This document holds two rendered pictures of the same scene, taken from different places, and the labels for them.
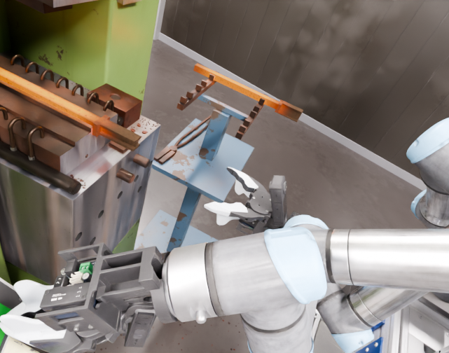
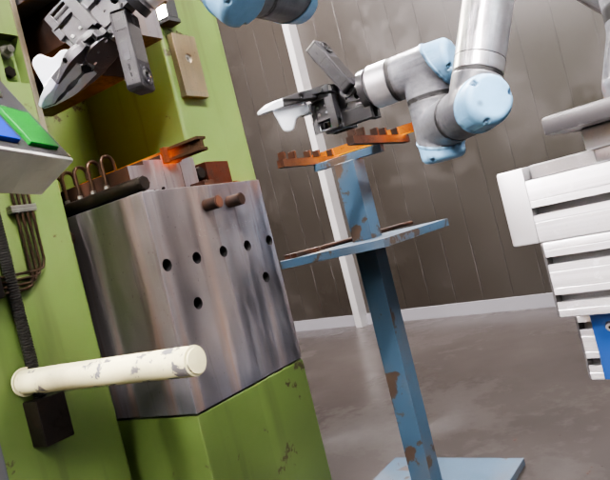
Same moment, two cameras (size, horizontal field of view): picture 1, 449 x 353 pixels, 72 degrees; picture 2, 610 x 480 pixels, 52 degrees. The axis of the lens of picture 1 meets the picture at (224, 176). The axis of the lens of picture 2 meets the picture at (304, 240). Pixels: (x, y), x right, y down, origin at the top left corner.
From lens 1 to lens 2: 105 cm
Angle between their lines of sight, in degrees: 47
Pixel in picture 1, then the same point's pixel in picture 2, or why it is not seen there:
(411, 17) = not seen: outside the picture
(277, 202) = (324, 59)
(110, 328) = (89, 17)
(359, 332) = (469, 79)
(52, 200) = (127, 214)
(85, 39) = not seen: hidden behind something
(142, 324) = (121, 31)
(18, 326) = (44, 68)
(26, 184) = (106, 218)
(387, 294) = (463, 18)
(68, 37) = not seen: hidden behind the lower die
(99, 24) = (173, 126)
